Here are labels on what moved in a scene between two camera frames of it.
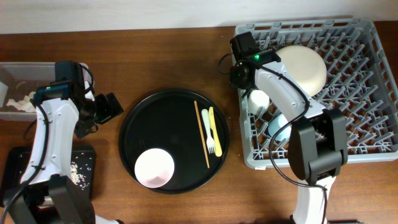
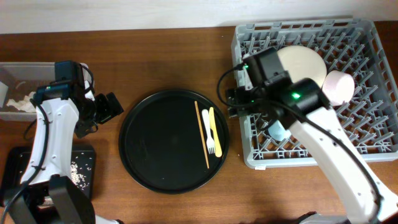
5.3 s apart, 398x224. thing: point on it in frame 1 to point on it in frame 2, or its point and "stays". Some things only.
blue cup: [276, 124] stays
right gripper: [237, 76] to [232, 101]
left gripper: [104, 109] stays
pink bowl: [153, 168] to [338, 87]
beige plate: [306, 65] stays
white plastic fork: [209, 139] stays
